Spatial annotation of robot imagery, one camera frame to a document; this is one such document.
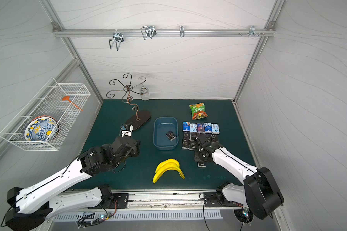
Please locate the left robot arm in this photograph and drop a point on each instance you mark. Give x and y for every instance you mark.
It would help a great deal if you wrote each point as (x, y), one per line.
(30, 207)

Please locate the aluminium front rail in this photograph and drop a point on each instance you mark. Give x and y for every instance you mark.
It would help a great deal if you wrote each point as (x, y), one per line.
(138, 200)

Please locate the orange plastic spoon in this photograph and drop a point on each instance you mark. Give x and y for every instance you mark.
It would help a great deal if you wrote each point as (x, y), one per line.
(67, 98)

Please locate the blue yellow patterned plate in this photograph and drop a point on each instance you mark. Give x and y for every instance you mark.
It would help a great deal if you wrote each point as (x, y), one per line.
(43, 128)

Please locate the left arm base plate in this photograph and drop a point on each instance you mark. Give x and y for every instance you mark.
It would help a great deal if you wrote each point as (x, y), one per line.
(121, 200)

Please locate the black Face tissue pack front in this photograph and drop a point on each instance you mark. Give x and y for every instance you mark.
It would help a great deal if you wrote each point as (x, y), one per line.
(192, 145)

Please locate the white blue tissue pack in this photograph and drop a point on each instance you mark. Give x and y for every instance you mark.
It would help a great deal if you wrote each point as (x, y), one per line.
(215, 128)

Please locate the metal double hook middle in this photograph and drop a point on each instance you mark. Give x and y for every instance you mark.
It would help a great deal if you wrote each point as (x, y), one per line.
(148, 32)

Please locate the metal bracket hook right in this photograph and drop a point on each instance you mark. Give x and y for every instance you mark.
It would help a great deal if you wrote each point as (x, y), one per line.
(252, 33)

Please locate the small metal hook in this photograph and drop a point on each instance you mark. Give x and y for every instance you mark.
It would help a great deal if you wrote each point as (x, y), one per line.
(182, 31)

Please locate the white wire basket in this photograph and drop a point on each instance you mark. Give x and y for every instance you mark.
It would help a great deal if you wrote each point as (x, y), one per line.
(47, 102)

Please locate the metal double hook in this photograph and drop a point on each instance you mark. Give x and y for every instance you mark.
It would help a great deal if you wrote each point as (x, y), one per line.
(148, 32)
(116, 41)

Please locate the metal double hook left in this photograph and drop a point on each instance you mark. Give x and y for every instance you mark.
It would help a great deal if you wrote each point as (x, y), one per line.
(116, 41)

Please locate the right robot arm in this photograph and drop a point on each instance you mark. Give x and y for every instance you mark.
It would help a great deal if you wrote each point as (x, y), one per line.
(259, 194)

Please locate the yellow banana bunch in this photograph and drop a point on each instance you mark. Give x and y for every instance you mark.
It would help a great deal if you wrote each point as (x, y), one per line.
(168, 165)

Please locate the green snack bag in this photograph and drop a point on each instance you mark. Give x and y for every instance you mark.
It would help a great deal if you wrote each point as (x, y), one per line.
(198, 111)

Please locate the aluminium top rail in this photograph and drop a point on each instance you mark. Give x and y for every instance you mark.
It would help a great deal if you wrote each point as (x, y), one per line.
(161, 33)

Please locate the aluminium rail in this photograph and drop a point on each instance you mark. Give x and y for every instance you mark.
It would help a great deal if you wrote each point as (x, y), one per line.
(138, 200)
(161, 33)

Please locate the clear glass cup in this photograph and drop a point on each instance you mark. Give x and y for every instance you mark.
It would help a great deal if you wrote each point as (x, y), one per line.
(144, 91)

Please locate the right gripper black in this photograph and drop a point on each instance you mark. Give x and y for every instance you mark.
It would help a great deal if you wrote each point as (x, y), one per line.
(201, 140)

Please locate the metal scroll stand dark base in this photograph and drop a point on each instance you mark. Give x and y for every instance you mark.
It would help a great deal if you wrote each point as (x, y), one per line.
(140, 117)

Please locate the teal plastic storage box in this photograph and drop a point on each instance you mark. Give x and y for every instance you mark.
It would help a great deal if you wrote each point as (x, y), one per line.
(161, 126)

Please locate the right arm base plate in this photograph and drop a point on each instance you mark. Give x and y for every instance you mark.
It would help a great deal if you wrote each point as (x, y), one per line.
(216, 199)

